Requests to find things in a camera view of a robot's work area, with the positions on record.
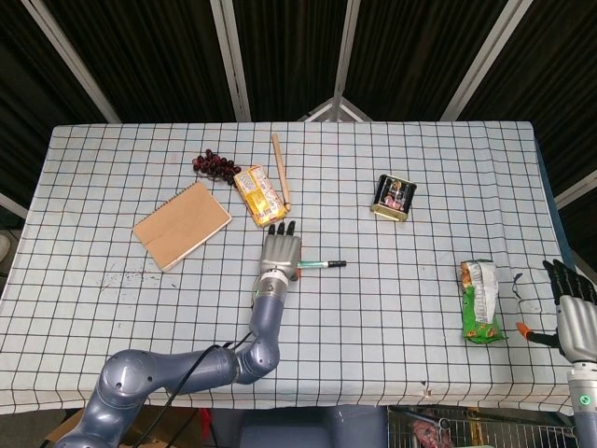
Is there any white black checked tablecloth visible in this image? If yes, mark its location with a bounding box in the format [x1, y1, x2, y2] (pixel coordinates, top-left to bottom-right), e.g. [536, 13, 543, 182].
[0, 121, 590, 414]

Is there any white metal frame bar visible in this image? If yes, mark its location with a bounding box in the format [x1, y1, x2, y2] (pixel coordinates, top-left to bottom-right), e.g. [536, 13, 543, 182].
[553, 176, 597, 211]
[0, 189, 30, 221]

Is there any brown kraft spiral notebook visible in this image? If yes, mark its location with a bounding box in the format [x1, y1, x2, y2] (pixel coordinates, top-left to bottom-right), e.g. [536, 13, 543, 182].
[132, 181, 233, 274]

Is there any dark red grape bunch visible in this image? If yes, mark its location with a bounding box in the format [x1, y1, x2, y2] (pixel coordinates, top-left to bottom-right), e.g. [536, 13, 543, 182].
[190, 148, 242, 186]

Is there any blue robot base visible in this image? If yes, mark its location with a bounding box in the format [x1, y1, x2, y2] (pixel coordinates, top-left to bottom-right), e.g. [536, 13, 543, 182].
[237, 405, 388, 448]

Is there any yellow snack packet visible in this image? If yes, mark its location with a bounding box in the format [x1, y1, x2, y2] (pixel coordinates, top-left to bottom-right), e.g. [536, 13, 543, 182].
[232, 164, 290, 229]

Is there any metal wire basket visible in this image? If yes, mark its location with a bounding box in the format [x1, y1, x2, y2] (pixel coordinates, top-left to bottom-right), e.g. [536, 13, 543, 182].
[386, 404, 579, 448]

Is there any red item in basket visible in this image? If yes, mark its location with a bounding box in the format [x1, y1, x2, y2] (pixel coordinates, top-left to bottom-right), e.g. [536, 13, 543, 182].
[410, 419, 451, 448]

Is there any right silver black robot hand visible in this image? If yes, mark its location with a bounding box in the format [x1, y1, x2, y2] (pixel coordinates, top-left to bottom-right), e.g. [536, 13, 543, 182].
[515, 259, 597, 363]

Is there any white triangular frame foot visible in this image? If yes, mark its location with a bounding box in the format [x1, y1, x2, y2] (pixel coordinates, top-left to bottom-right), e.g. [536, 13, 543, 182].
[298, 96, 372, 123]

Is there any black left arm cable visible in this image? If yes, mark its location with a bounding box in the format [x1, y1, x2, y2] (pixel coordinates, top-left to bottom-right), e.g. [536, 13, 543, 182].
[146, 331, 256, 448]

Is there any green snack bag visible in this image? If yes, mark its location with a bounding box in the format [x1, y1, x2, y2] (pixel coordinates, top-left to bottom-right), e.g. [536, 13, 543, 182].
[459, 259, 507, 346]

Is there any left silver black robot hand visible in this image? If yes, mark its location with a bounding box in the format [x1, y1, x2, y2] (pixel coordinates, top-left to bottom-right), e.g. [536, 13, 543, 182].
[258, 219, 304, 283]

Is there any white metal frame post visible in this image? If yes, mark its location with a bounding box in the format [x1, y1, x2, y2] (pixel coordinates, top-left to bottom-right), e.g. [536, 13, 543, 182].
[331, 0, 363, 121]
[440, 0, 523, 121]
[208, 0, 252, 122]
[21, 0, 123, 125]

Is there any brown cardboard box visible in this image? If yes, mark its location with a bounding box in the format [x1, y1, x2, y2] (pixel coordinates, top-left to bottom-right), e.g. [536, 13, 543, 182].
[44, 404, 206, 448]

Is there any black gold luncheon meat can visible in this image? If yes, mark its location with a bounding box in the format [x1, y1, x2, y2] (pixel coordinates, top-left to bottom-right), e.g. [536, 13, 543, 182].
[370, 174, 417, 224]

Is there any wooden rolling pin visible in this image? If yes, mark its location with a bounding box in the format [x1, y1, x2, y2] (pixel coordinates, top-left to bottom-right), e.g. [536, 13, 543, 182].
[271, 133, 293, 212]

